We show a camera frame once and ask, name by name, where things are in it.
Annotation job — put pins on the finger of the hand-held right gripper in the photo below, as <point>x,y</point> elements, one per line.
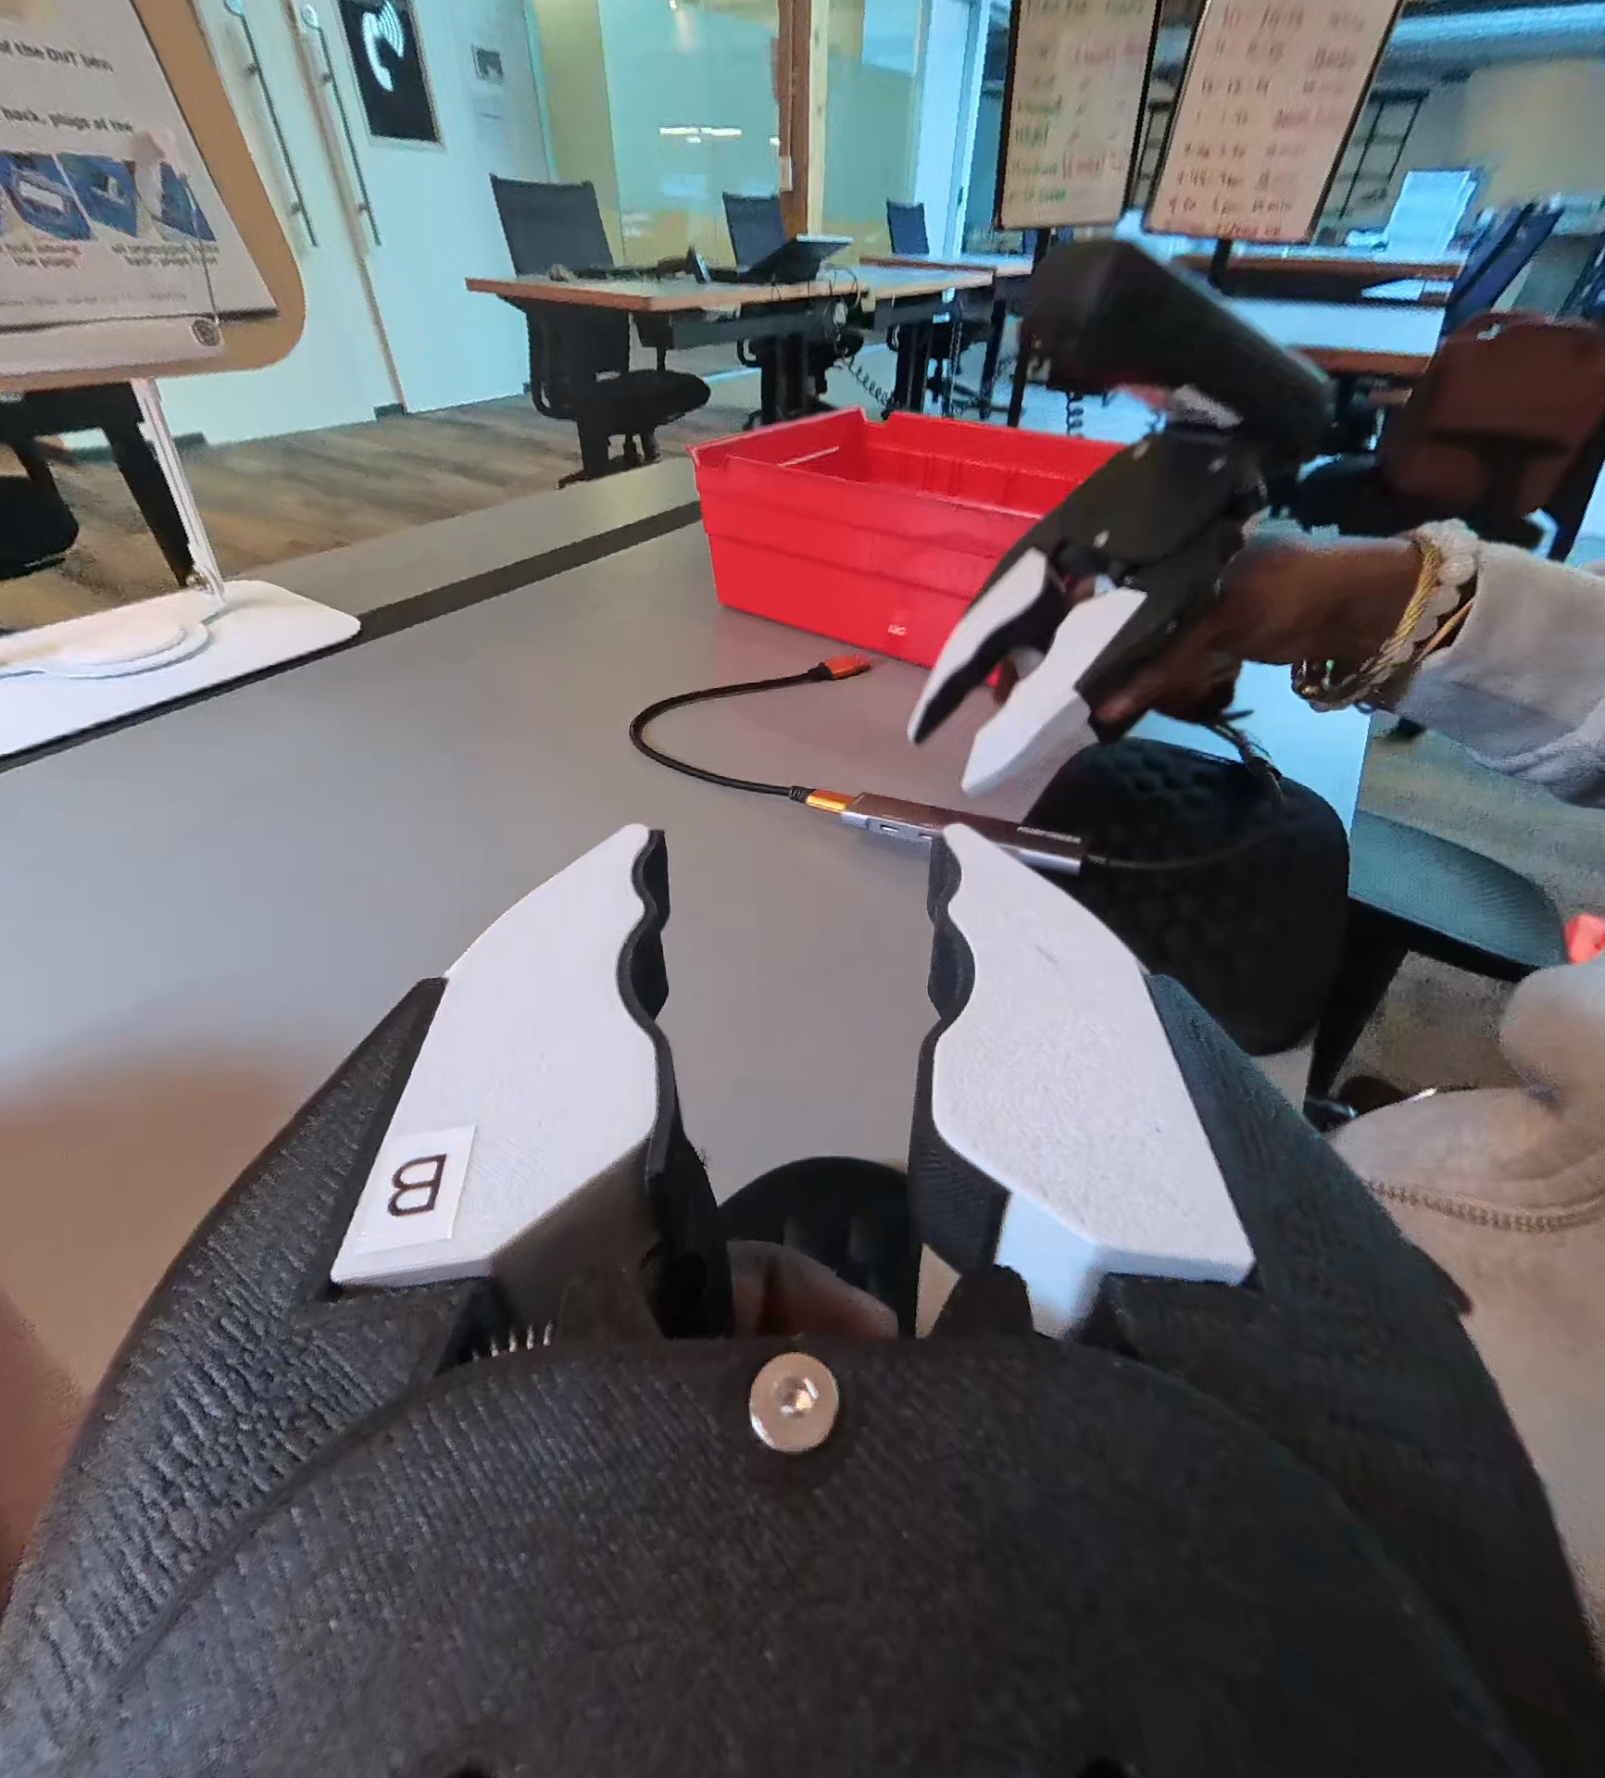
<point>989,624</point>
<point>1052,695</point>

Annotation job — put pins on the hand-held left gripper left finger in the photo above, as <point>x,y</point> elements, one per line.
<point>537,1084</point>

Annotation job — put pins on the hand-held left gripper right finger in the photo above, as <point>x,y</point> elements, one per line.
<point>1080,1112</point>

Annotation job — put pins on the red plastic bin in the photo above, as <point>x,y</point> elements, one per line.
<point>858,556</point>

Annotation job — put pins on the grey usb hub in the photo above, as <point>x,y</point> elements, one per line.
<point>969,826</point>

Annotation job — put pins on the person's right forearm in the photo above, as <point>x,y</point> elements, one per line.
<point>1566,680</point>

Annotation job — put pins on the person's right hand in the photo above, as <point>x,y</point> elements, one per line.
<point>1301,604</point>

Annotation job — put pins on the person's left hand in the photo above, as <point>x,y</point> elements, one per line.
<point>802,1299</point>

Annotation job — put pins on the black mesh pad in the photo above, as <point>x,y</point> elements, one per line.
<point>1204,902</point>

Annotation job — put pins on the brown office chair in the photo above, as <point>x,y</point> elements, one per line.
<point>1510,417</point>

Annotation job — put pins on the handwritten whiteboard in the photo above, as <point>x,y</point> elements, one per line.
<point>1260,111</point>
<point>1073,111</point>

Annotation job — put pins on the wooden top desk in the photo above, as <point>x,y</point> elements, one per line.
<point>691,289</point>

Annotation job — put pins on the black phone sign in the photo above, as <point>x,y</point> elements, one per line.
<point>393,69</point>

